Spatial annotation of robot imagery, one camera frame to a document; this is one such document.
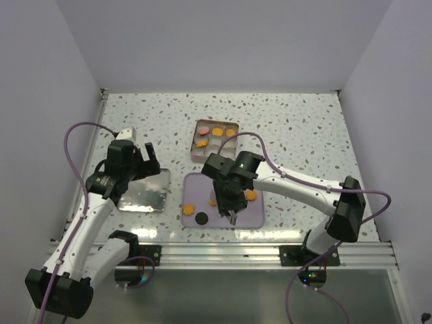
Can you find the orange flower cookie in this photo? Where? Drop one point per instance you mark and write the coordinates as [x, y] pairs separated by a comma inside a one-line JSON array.
[[188, 210], [251, 195], [230, 132]]

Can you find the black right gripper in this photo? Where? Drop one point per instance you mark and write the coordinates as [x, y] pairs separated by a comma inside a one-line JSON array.
[[225, 204]]

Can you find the silver tin lid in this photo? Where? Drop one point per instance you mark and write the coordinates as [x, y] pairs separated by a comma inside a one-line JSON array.
[[147, 195]]

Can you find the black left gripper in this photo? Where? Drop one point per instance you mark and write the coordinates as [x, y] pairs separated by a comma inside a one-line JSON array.
[[147, 167]]

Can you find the pink cookie tin box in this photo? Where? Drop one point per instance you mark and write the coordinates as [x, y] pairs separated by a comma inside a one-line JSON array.
[[215, 143]]

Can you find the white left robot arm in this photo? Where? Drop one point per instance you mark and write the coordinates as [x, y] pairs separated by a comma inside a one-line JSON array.
[[66, 283]]

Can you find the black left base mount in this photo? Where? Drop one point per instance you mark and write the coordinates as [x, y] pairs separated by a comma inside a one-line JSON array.
[[151, 251]]

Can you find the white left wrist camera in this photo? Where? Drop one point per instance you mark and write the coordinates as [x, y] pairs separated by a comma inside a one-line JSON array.
[[126, 134]]

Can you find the black sandwich cookie lower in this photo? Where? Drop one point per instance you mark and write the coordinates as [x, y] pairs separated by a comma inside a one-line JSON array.
[[201, 218]]

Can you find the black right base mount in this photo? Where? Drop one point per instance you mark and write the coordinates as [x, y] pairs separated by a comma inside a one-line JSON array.
[[294, 256]]

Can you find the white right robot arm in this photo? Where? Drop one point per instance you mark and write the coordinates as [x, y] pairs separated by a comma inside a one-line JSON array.
[[342, 203]]

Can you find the pink round cookie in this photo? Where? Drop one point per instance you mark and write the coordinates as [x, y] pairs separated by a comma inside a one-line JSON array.
[[203, 131]]

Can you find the round orange cookie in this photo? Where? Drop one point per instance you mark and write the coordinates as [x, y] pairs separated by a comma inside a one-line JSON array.
[[217, 132]]

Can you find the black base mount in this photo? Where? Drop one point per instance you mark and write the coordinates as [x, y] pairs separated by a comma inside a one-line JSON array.
[[151, 251], [294, 256]]

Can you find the lilac plastic tray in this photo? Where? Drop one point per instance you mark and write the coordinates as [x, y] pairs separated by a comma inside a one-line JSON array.
[[196, 191]]

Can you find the aluminium front rail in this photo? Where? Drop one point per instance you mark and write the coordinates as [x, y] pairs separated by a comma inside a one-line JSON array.
[[267, 256]]

